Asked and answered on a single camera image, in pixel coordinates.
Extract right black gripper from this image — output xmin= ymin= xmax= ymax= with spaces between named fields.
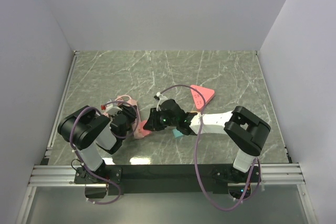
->
xmin=143 ymin=108 xmax=178 ymax=133

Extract pink long power strip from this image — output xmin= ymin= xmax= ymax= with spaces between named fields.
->
xmin=101 ymin=94 xmax=144 ymax=140

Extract teal cube block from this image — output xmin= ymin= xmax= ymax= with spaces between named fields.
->
xmin=172 ymin=129 xmax=184 ymax=138

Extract pink power cord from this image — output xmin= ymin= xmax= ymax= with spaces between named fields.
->
xmin=104 ymin=94 xmax=132 ymax=104

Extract pink triangular plug adapter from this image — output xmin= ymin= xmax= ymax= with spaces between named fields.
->
xmin=134 ymin=120 xmax=152 ymax=139

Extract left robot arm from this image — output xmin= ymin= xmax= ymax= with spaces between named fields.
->
xmin=57 ymin=102 xmax=139 ymax=183

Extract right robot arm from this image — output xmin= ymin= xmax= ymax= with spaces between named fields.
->
xmin=143 ymin=99 xmax=271 ymax=182

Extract pink triangular power strip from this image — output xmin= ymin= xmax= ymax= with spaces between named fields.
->
xmin=191 ymin=85 xmax=215 ymax=111

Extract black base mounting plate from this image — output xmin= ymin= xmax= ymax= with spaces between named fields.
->
xmin=75 ymin=164 xmax=263 ymax=199

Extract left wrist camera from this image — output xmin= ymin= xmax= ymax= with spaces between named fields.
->
xmin=101 ymin=103 xmax=122 ymax=115

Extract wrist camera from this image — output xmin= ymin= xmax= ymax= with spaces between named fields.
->
xmin=154 ymin=92 xmax=167 ymax=102
xmin=101 ymin=103 xmax=122 ymax=115

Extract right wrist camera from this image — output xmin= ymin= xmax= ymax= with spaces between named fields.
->
xmin=154 ymin=92 xmax=167 ymax=102

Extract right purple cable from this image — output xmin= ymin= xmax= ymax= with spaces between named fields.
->
xmin=157 ymin=84 xmax=263 ymax=211

